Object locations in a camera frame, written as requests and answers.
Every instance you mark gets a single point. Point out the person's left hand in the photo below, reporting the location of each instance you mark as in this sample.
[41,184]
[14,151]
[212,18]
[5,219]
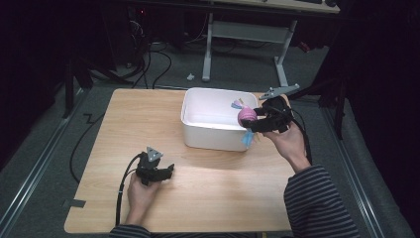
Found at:
[141,196]

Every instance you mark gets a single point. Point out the dark computer tower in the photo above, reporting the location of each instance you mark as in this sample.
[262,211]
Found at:
[132,31]

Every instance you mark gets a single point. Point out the black metal stand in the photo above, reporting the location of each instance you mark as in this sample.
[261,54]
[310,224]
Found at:
[68,92]
[339,109]

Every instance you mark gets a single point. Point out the person's right hand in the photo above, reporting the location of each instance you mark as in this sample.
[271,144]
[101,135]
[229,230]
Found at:
[290,145]

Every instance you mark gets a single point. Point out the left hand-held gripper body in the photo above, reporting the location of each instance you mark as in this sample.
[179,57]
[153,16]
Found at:
[148,170]

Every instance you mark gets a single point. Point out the black computer mouse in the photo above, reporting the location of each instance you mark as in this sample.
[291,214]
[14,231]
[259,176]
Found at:
[331,3]

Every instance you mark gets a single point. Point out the metal floor rail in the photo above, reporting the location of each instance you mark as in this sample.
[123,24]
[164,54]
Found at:
[353,158]
[36,165]

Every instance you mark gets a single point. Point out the black keyboard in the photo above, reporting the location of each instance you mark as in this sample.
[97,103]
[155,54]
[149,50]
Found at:
[308,1]

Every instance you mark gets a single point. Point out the desk with grey legs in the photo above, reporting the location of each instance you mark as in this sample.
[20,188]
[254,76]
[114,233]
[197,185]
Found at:
[247,31]

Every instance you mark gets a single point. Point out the white paper scrap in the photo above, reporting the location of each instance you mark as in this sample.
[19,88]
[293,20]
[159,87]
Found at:
[190,76]

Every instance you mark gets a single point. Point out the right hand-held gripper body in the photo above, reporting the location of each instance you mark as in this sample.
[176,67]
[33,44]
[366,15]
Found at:
[276,115]

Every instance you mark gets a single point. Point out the white plastic bin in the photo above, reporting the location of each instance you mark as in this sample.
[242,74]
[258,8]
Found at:
[211,132]

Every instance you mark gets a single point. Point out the grey tape piece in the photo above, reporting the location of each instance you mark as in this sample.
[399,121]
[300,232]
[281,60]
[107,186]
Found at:
[74,203]

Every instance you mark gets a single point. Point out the red object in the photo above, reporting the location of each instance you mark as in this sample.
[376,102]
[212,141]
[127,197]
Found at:
[304,47]

